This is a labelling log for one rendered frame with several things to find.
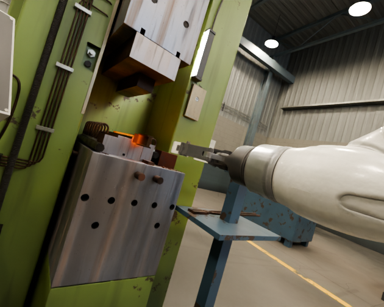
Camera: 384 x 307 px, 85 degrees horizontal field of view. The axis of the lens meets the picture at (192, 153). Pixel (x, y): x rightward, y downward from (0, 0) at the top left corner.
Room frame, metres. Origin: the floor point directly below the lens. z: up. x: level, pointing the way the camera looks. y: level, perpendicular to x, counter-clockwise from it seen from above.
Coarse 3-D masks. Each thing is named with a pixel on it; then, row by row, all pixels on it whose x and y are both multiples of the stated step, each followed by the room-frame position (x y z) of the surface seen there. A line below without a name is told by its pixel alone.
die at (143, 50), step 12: (132, 36) 0.77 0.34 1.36; (120, 48) 0.88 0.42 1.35; (132, 48) 0.74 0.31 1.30; (144, 48) 0.77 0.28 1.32; (156, 48) 0.79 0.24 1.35; (108, 60) 1.01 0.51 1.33; (120, 60) 0.83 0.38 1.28; (132, 60) 0.77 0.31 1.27; (144, 60) 0.77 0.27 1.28; (156, 60) 0.80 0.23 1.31; (168, 60) 0.83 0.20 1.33; (180, 60) 0.86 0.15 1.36; (108, 72) 1.01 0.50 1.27; (120, 72) 0.96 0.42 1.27; (132, 72) 0.91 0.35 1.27; (144, 72) 0.86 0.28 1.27; (156, 72) 0.82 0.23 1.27; (168, 72) 0.84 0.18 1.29; (156, 84) 0.97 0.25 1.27
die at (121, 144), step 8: (104, 136) 0.74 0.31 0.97; (112, 136) 0.76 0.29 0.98; (120, 136) 0.77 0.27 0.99; (128, 136) 0.83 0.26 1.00; (104, 144) 0.75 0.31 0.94; (112, 144) 0.76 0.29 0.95; (120, 144) 0.78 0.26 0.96; (128, 144) 0.79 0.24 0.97; (136, 144) 0.81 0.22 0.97; (104, 152) 0.75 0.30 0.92; (112, 152) 0.77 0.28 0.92; (120, 152) 0.78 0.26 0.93; (128, 152) 0.80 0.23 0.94; (136, 152) 0.82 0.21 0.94; (144, 152) 0.84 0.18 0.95; (152, 152) 0.86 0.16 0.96
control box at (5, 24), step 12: (0, 12) 0.51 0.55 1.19; (0, 24) 0.50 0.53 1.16; (12, 24) 0.53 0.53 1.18; (0, 36) 0.49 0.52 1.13; (12, 36) 0.52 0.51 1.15; (0, 48) 0.49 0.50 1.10; (12, 48) 0.51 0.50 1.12; (0, 60) 0.48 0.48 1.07; (12, 60) 0.51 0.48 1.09; (0, 72) 0.48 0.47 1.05; (12, 72) 0.50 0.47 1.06; (0, 84) 0.47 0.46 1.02; (0, 96) 0.46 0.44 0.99; (0, 108) 0.46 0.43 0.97; (0, 120) 0.48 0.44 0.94
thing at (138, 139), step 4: (116, 132) 1.00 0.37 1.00; (120, 132) 0.96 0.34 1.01; (136, 136) 0.79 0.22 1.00; (140, 136) 0.79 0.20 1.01; (144, 136) 0.76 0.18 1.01; (148, 136) 0.73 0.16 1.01; (152, 136) 0.74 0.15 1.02; (136, 140) 0.79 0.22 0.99; (140, 140) 0.79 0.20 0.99; (144, 140) 0.76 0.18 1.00; (148, 140) 0.74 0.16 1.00; (140, 144) 0.76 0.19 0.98; (144, 144) 0.75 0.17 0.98; (148, 144) 0.74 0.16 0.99
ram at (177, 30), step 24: (120, 0) 0.87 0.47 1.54; (144, 0) 0.74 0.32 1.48; (168, 0) 0.79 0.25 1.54; (192, 0) 0.84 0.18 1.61; (120, 24) 0.74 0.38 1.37; (144, 24) 0.75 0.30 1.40; (168, 24) 0.80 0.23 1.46; (192, 24) 0.86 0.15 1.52; (168, 48) 0.82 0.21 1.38; (192, 48) 0.88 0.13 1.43
